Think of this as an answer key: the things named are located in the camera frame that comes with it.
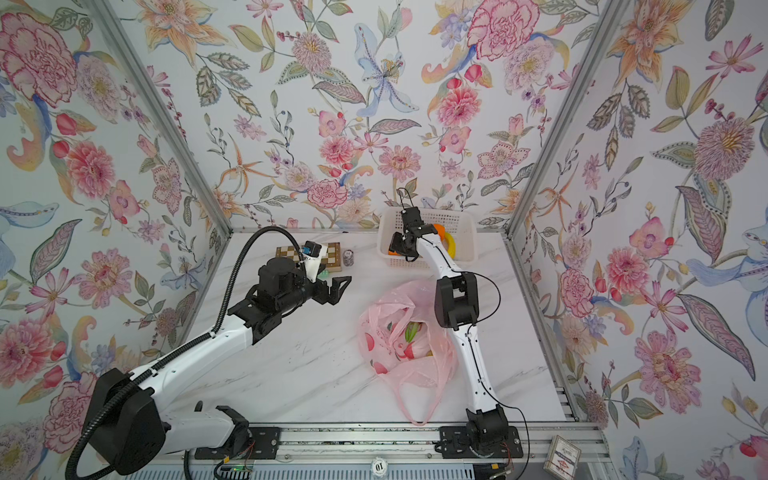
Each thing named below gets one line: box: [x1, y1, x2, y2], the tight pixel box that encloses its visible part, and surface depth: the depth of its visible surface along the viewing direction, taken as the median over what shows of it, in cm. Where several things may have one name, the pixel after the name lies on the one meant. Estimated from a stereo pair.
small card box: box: [543, 434, 581, 480], surface depth 73 cm
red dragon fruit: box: [403, 321, 434, 360], surface depth 92 cm
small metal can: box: [343, 249, 355, 267], surface depth 111 cm
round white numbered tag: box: [371, 457, 388, 477], surface depth 67 cm
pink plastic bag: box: [358, 280, 459, 426], surface depth 85 cm
